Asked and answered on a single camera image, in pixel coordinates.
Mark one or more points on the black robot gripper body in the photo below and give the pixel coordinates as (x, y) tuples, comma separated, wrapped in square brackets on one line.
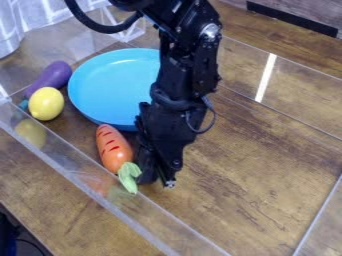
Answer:
[(168, 122)]

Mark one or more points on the yellow toy lemon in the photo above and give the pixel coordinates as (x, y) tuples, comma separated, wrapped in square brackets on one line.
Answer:
[(45, 104)]

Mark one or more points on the dark baseboard strip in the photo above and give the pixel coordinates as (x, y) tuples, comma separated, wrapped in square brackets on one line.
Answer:
[(292, 19)]

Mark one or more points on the purple toy eggplant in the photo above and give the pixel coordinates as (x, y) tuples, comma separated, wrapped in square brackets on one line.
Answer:
[(53, 76)]

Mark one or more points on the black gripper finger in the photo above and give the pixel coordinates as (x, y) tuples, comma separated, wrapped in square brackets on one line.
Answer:
[(167, 168), (145, 161)]

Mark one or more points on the orange toy carrot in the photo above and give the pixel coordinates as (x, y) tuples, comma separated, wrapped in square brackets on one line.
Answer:
[(116, 156)]

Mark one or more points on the clear acrylic enclosure wall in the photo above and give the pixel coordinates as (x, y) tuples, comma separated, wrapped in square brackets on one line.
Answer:
[(259, 191)]

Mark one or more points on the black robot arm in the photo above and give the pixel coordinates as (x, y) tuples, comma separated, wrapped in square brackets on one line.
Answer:
[(189, 36)]

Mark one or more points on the white patterned curtain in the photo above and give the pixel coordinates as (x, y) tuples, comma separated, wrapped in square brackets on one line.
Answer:
[(25, 15)]

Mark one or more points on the blue plastic plate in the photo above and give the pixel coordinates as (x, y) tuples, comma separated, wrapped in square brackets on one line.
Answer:
[(111, 83)]

